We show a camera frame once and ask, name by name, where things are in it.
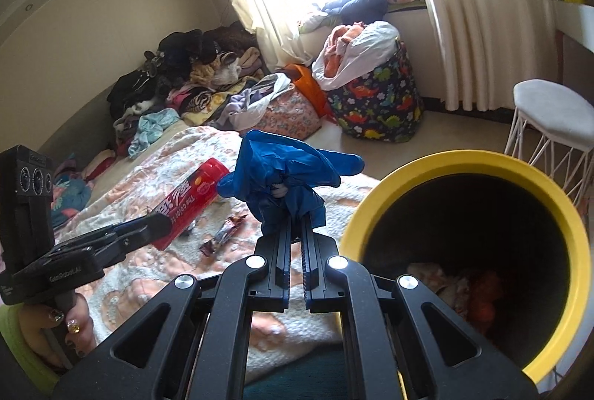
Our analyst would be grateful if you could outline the dark teal cloth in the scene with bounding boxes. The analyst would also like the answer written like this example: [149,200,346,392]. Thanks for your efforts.
[245,351,350,400]

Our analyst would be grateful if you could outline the person's left hand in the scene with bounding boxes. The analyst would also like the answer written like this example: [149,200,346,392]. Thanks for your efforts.
[19,292,99,371]

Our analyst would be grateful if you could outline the pile of clothes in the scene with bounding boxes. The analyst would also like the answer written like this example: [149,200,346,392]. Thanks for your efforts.
[107,26,265,159]

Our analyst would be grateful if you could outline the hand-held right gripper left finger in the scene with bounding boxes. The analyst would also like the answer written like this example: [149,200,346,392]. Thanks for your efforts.
[52,214,294,400]

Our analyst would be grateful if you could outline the white garment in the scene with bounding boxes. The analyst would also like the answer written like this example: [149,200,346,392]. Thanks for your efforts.
[218,72,293,134]

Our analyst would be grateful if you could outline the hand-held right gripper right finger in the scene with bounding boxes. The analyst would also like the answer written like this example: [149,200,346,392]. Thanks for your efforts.
[301,212,542,400]

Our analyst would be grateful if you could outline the blue printed cloth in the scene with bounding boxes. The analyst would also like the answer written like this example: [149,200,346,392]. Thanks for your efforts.
[51,152,117,229]

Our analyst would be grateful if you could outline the dinosaur print fabric basket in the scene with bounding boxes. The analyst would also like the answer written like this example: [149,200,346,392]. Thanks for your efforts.
[325,40,426,144]

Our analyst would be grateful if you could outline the light blue garment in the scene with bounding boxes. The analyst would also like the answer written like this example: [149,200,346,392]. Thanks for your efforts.
[127,110,182,160]

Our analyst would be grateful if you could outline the orange bag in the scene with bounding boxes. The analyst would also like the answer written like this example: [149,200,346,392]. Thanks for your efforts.
[284,63,333,120]

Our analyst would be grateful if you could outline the white bag of clothes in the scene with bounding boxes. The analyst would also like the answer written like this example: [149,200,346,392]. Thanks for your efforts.
[312,20,401,92]

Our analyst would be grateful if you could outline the white plastic bag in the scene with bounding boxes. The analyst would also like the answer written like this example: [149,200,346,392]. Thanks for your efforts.
[407,261,470,313]

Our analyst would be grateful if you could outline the red snack can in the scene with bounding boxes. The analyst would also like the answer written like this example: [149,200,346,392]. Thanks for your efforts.
[151,157,231,251]

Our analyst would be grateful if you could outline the white desk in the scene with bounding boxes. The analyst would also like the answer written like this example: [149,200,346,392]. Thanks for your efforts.
[552,0,594,58]

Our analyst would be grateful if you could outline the pink floral bag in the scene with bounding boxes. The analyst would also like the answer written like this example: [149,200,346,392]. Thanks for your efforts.
[253,87,324,141]

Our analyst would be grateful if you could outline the peach and white blanket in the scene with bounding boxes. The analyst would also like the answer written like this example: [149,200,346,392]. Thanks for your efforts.
[51,126,387,388]

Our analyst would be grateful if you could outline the person's left forearm green sleeve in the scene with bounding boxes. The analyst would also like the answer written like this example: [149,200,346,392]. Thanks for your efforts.
[0,302,62,397]

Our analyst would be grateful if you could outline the white wire stool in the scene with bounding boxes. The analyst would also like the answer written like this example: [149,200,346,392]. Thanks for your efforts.
[505,79,594,197]

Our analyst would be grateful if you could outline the brown snack wrapper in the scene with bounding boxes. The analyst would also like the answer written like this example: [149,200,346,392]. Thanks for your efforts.
[199,215,249,257]

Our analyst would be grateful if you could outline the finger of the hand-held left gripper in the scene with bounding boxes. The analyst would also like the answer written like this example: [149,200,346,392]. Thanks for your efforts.
[54,213,173,264]

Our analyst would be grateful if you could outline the yellow trash bin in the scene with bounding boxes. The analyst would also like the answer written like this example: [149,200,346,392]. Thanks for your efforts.
[339,150,581,387]

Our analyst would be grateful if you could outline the dark jacket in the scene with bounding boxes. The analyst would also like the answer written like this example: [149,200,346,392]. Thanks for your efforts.
[322,0,389,16]

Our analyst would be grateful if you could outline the blue rubber glove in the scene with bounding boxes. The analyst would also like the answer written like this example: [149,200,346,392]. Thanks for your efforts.
[217,130,365,239]

